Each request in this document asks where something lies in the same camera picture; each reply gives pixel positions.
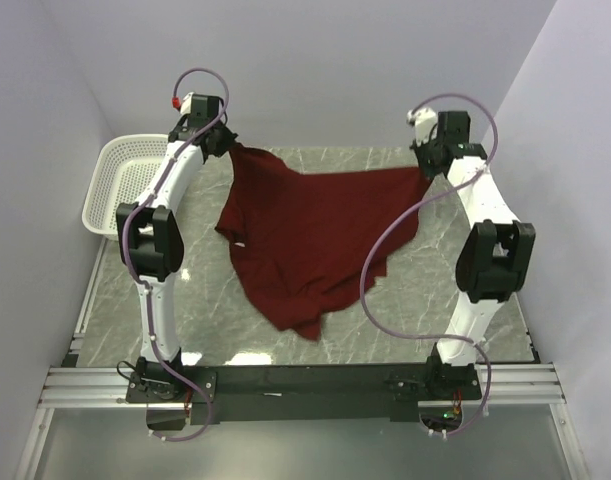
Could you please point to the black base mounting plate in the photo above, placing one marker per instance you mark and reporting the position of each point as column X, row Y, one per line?
column 317, row 392

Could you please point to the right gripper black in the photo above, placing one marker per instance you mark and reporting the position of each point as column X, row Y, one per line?
column 429, row 172

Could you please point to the dark red t shirt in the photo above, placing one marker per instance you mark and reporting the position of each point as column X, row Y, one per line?
column 299, row 242

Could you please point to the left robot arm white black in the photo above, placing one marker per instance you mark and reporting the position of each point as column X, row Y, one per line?
column 150, row 241

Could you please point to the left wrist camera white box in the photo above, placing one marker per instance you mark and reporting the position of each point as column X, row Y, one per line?
column 183, row 105

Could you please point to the white perforated plastic basket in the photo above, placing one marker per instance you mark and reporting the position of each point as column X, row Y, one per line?
column 124, row 169

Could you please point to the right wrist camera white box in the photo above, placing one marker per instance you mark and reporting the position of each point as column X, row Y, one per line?
column 424, row 122

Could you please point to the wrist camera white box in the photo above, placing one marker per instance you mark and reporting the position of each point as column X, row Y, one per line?
column 424, row 122
column 183, row 105

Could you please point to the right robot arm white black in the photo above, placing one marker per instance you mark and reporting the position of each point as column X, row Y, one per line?
column 494, row 260

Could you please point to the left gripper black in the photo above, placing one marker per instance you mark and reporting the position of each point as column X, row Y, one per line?
column 227, row 141

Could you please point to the aluminium frame rail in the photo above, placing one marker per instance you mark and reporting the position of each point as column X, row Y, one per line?
column 370, row 362

